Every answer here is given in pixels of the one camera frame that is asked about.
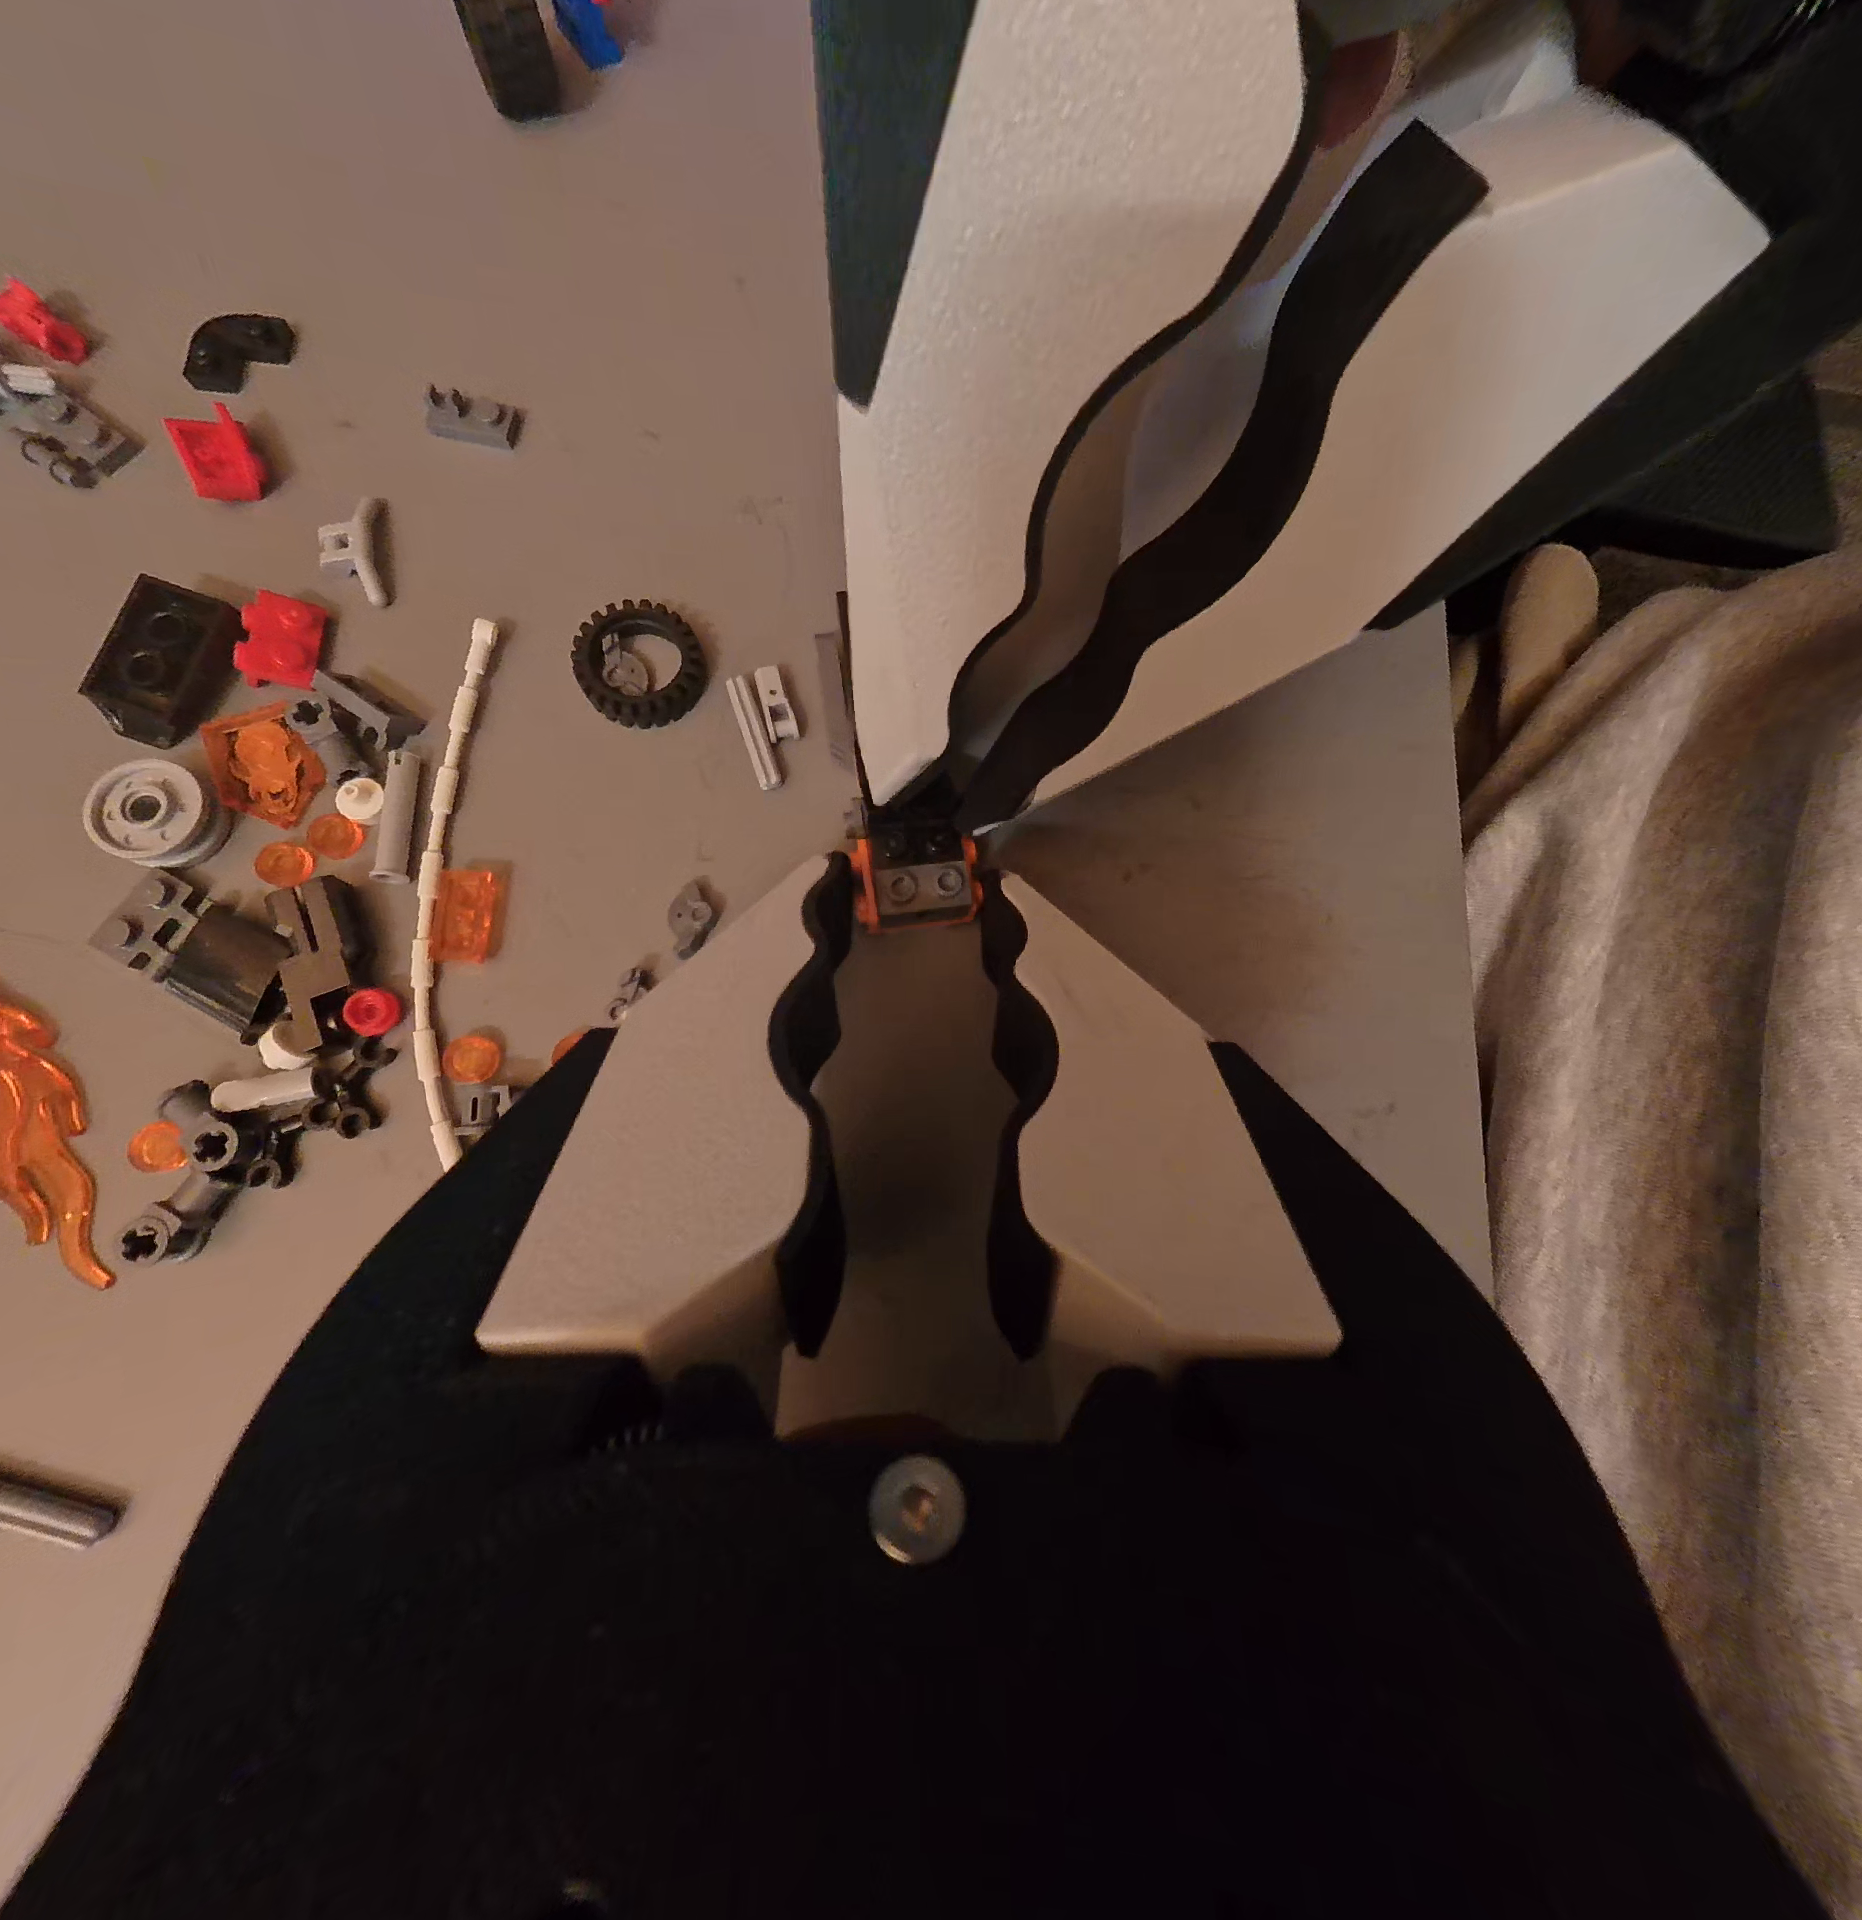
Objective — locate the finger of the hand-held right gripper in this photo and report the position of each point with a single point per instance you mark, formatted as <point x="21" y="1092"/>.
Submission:
<point x="1050" y="300"/>
<point x="1503" y="375"/>

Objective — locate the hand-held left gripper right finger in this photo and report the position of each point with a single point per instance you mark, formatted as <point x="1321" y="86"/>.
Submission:
<point x="1171" y="1171"/>

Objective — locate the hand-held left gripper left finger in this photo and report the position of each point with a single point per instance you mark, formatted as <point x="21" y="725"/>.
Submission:
<point x="646" y="1171"/>

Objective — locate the dark grey orange lego chassis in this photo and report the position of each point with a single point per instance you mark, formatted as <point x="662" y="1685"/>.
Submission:
<point x="917" y="886"/>

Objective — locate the small dark grey lego link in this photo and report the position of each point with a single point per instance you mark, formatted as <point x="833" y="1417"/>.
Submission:
<point x="695" y="914"/>

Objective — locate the black lego elbow piece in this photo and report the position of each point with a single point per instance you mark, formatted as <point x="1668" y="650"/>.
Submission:
<point x="238" y="349"/>

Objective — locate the tiny grey lego piece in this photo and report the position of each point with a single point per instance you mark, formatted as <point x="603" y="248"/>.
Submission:
<point x="631" y="989"/>
<point x="481" y="1105"/>
<point x="625" y="660"/>

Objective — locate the orange round lego plate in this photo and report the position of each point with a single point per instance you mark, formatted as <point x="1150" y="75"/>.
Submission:
<point x="473" y="1058"/>
<point x="285" y="863"/>
<point x="160" y="1148"/>
<point x="336" y="837"/>

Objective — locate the orange transparent rectangular lego plate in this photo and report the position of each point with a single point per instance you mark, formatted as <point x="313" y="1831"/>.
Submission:
<point x="470" y="912"/>

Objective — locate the red round lego stud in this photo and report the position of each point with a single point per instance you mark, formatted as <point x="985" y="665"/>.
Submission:
<point x="373" y="1015"/>

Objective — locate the white lego tube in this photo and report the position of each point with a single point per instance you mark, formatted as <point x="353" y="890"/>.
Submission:
<point x="271" y="1089"/>

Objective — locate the grey lego tube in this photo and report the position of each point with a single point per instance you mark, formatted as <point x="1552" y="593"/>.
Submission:
<point x="397" y="810"/>

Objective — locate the grey lego clip bar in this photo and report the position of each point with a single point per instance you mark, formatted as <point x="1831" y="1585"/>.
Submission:
<point x="760" y="725"/>

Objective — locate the white round lego stud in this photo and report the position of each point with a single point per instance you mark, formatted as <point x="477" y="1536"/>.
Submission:
<point x="359" y="800"/>

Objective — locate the black curved lego slope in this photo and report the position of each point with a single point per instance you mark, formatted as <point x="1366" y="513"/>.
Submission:
<point x="227" y="956"/>

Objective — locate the blue lego piece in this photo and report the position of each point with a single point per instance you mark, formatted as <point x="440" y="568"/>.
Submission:
<point x="594" y="29"/>

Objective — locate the grey studded lego plate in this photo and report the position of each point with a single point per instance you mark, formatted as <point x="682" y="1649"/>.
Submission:
<point x="148" y="914"/>

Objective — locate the orange transparent lego skull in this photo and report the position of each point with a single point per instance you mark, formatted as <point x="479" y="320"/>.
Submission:
<point x="264" y="758"/>

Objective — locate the small grey lego plate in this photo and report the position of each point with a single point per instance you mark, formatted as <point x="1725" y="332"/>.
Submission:
<point x="473" y="416"/>

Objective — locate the grey lego wheel hub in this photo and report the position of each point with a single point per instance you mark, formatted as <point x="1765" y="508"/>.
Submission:
<point x="151" y="810"/>

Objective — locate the orange transparent lego flame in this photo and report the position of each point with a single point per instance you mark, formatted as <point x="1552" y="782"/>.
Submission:
<point x="31" y="1111"/>

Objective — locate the red lego brick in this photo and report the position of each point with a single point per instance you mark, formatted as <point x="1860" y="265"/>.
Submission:
<point x="281" y="637"/>

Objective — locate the grey t-shaped lego piece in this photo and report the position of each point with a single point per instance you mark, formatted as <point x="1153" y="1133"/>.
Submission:
<point x="359" y="547"/>

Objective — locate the dark grey lego bar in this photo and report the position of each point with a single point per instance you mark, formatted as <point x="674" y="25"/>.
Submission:
<point x="46" y="1506"/>

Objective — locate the black square lego brick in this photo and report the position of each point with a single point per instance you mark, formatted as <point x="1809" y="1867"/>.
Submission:
<point x="160" y="660"/>

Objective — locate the red lego plate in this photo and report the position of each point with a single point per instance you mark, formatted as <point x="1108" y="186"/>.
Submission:
<point x="219" y="454"/>

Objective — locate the small red lego clip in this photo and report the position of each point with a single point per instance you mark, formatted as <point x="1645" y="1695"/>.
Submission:
<point x="34" y="320"/>

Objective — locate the pile of black connector pieces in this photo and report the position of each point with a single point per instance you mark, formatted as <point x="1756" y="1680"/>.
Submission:
<point x="258" y="1148"/>

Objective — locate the small black rubber tyre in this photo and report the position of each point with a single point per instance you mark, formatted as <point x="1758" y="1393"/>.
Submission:
<point x="678" y="697"/>

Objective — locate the beige blanket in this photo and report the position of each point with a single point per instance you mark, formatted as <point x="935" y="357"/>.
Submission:
<point x="1666" y="1199"/>

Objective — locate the large black rubber tyre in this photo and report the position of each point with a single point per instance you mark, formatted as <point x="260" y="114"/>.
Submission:
<point x="519" y="54"/>

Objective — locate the dark grey lego bracket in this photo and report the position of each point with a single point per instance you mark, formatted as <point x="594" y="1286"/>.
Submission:
<point x="364" y="713"/>

